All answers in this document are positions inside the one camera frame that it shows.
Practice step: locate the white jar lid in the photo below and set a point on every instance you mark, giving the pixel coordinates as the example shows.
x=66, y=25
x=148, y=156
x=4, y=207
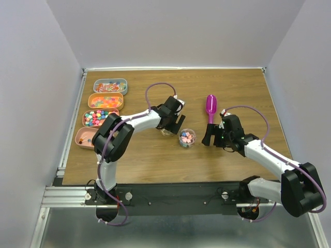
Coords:
x=166, y=133

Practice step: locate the pink tray of lollipops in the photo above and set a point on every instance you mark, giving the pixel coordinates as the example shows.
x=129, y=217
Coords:
x=84, y=137

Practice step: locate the orange tray of gummies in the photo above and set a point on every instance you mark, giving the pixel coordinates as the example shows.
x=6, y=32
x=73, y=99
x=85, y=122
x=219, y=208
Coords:
x=106, y=100

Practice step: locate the magenta plastic scoop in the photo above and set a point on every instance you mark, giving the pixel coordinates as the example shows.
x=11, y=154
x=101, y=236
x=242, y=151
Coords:
x=211, y=107

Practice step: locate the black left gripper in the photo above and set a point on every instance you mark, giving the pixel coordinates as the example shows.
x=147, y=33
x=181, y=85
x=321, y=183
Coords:
x=174, y=128

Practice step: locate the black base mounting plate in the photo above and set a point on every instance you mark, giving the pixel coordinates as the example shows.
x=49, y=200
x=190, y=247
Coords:
x=195, y=198

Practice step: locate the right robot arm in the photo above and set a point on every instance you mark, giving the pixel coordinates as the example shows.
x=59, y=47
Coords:
x=298, y=187

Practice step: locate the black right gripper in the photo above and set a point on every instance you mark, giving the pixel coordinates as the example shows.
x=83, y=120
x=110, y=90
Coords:
x=213, y=129

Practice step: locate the grey tray of candy sticks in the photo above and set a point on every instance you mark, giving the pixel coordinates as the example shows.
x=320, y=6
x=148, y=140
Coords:
x=111, y=85

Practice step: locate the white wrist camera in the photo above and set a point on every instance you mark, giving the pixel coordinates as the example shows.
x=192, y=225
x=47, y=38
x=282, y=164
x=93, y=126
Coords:
x=181, y=105
x=223, y=114

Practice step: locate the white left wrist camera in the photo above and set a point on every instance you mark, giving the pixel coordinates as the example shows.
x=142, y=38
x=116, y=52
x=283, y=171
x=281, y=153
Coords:
x=181, y=105

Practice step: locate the pink tray of candies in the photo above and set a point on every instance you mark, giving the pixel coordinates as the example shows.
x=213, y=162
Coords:
x=95, y=118

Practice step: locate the clear plastic jar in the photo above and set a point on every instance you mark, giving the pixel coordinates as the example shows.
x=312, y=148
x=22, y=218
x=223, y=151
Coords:
x=187, y=138

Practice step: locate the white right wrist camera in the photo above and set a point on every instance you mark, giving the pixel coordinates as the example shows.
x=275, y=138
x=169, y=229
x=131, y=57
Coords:
x=223, y=114

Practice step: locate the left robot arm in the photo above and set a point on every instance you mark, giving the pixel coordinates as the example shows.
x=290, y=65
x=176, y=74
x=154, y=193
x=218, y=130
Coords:
x=112, y=138

